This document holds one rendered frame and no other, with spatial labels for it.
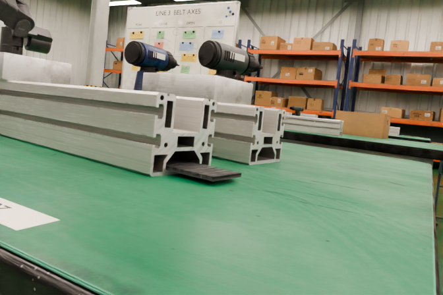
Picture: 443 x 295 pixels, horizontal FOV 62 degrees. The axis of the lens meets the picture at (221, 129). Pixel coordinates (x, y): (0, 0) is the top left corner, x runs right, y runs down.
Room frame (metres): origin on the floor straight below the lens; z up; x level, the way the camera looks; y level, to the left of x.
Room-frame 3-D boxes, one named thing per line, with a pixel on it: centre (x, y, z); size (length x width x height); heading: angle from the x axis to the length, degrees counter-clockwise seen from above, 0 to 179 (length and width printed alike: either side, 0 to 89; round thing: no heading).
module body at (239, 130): (0.79, 0.25, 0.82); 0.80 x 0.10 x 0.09; 55
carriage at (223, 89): (0.64, 0.05, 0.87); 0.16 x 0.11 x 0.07; 55
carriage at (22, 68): (0.63, 0.36, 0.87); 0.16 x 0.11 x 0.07; 55
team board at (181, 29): (4.10, 0.59, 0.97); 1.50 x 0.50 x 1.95; 60
